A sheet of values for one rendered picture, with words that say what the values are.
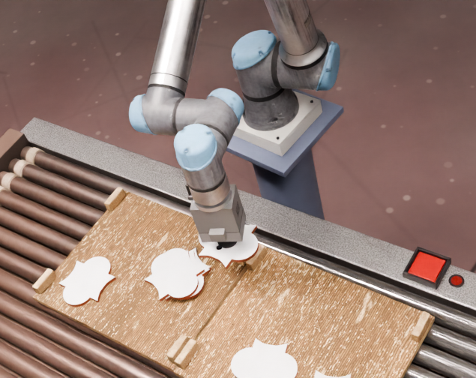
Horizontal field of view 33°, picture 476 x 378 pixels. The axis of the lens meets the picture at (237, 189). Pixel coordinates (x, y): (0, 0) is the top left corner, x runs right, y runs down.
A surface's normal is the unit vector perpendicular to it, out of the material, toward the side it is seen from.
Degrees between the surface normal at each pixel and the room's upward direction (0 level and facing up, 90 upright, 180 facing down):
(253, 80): 89
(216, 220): 90
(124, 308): 0
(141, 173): 0
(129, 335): 0
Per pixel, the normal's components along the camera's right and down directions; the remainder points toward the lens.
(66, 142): -0.20, -0.65
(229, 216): -0.12, 0.76
